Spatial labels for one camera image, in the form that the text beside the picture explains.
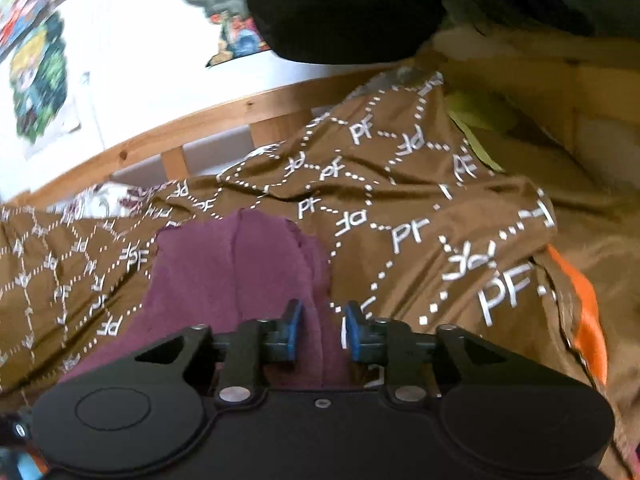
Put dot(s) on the tan blanket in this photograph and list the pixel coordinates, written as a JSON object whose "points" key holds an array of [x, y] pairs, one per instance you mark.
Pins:
{"points": [[590, 220]]}

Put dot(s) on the yellow-green cloth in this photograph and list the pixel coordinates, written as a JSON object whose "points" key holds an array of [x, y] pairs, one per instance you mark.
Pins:
{"points": [[475, 120]]}

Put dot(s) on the orange cloth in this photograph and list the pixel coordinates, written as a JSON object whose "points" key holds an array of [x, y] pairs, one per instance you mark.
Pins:
{"points": [[582, 305]]}

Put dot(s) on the wooden bed frame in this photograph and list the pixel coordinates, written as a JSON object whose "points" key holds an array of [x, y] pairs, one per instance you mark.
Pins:
{"points": [[210, 125]]}

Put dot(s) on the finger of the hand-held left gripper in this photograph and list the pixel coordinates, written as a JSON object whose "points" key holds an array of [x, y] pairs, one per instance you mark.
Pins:
{"points": [[17, 440]]}

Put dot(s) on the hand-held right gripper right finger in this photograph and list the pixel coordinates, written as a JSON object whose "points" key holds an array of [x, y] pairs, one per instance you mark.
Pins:
{"points": [[356, 334]]}

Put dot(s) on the black pillow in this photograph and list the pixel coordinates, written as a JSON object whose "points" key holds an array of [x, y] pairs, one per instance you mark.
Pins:
{"points": [[345, 7]]}

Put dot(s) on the white paisley bed sheet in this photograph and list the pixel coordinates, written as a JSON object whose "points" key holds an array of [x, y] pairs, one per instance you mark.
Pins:
{"points": [[95, 200]]}

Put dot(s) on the brown letter-print blanket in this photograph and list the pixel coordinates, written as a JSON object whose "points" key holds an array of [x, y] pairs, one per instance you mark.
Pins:
{"points": [[390, 200]]}

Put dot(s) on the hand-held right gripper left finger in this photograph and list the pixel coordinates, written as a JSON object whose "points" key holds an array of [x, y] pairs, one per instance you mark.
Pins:
{"points": [[293, 331]]}

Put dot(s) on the maroon garment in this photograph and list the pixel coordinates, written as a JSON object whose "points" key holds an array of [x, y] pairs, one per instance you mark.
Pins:
{"points": [[235, 270]]}

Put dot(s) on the colourful wall poster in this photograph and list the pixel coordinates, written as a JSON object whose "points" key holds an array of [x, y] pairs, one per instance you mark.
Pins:
{"points": [[227, 15], [37, 60]]}

